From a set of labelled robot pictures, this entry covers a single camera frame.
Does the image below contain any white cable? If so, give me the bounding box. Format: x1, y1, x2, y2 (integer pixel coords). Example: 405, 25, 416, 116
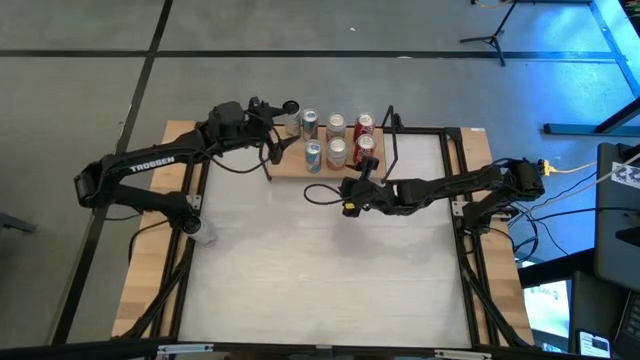
597, 152, 640, 184

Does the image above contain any black tripod stand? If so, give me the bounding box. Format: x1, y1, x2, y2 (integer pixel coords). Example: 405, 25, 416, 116
458, 0, 521, 68

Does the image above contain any black metal floor frame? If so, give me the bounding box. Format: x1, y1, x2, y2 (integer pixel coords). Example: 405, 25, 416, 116
542, 0, 640, 137

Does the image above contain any blue silver Red Bull can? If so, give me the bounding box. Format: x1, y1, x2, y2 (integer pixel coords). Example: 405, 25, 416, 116
303, 139, 324, 175
300, 108, 320, 142

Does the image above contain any black cabinet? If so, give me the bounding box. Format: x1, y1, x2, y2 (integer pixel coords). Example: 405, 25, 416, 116
593, 142, 640, 294

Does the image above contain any white marker tag sheet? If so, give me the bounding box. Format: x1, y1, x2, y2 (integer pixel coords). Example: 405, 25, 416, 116
610, 160, 640, 190

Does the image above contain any black laptop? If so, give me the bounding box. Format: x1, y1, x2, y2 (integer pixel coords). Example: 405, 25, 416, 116
612, 292, 640, 359

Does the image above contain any grey floor object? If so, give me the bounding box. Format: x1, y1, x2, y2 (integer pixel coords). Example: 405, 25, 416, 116
0, 212, 37, 235

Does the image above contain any black table frame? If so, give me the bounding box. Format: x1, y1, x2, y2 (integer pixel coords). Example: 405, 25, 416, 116
112, 122, 534, 360

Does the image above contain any pink white Spindrift can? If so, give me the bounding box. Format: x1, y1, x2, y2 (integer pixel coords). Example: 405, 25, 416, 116
326, 136, 349, 172

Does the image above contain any silver red soda can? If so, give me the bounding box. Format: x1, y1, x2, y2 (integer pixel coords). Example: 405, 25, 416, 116
325, 112, 347, 142

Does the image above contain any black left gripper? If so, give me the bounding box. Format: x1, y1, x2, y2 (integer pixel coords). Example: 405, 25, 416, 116
243, 97, 301, 165

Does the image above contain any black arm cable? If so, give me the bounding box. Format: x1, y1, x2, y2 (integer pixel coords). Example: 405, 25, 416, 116
207, 127, 281, 175
303, 182, 351, 207

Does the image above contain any silver metal bracket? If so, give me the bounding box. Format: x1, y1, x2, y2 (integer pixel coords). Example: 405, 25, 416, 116
433, 348, 492, 360
156, 342, 215, 357

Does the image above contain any smartphone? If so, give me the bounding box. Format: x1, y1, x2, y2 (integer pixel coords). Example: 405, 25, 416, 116
577, 329, 612, 359

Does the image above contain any yellow floor cable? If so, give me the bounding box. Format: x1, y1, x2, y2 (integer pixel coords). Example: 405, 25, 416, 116
549, 160, 599, 175

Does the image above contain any red Coca-Cola can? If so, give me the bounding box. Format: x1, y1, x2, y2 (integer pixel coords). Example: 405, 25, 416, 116
352, 133, 377, 166
353, 112, 376, 144

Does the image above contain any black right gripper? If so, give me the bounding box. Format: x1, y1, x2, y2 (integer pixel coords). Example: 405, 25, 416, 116
341, 157, 401, 219

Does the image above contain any monitor screen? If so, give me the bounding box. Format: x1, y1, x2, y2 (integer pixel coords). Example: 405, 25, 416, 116
522, 278, 572, 349

